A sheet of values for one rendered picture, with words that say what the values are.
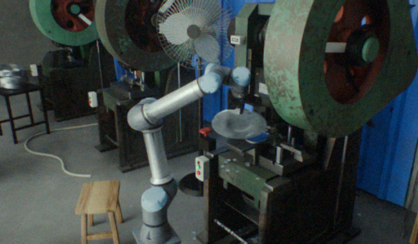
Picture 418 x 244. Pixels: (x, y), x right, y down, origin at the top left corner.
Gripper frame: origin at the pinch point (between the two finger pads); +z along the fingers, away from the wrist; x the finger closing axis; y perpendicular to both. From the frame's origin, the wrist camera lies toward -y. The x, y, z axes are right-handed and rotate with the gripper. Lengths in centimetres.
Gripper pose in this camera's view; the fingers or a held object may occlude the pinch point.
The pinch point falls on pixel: (240, 111)
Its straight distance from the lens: 185.1
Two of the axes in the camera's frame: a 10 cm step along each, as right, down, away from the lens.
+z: -0.1, 4.2, 9.1
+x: 0.0, 9.1, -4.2
